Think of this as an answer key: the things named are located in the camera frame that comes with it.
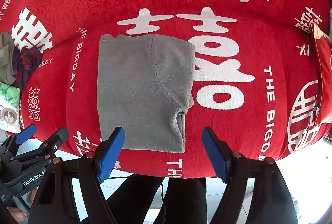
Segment grey knit sweater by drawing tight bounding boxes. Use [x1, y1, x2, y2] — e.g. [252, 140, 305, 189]
[97, 34, 195, 153]

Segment person's left hand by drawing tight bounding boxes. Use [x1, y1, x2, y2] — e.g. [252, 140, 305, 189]
[7, 187, 38, 223]

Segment cartoon printed cloth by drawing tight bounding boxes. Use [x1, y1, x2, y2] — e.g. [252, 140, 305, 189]
[0, 83, 20, 133]

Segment person's black trousers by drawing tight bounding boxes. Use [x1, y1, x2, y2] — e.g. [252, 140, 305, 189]
[106, 174, 208, 223]

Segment olive green cloth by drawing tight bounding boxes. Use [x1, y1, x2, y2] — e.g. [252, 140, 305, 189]
[0, 32, 16, 85]

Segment dark red patterned cloth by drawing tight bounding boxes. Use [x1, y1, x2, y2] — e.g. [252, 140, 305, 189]
[12, 47, 42, 93]

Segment red wedding bedspread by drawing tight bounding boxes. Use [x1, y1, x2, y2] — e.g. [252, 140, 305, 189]
[1, 0, 330, 179]

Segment red pillow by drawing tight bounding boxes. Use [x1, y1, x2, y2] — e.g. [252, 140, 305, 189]
[311, 22, 331, 137]

